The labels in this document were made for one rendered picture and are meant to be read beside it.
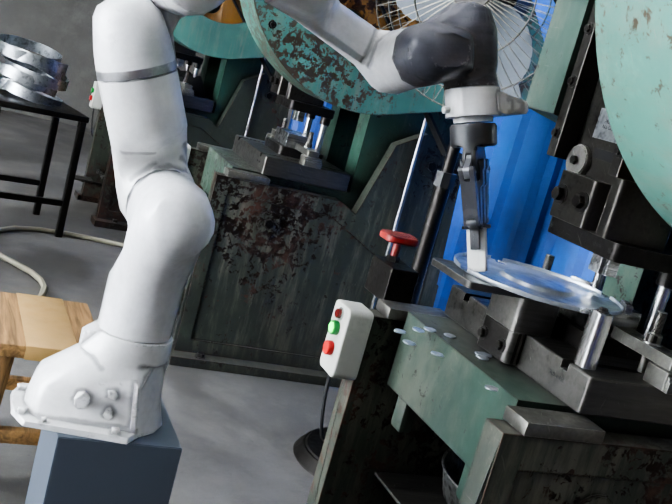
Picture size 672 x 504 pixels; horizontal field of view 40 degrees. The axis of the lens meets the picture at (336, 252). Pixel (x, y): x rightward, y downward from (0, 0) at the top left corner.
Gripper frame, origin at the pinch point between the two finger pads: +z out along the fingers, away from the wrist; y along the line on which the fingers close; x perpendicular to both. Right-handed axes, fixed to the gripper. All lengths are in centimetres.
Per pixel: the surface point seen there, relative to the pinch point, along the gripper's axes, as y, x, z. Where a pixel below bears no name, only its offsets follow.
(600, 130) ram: -14.1, 18.2, -18.4
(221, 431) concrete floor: -75, -90, 56
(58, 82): -185, -221, -57
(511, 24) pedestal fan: -77, -8, -46
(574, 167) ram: -14.9, 13.7, -12.4
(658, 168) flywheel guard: 26.7, 28.9, -12.1
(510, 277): -4.9, 4.3, 5.1
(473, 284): 6.6, 0.8, 4.8
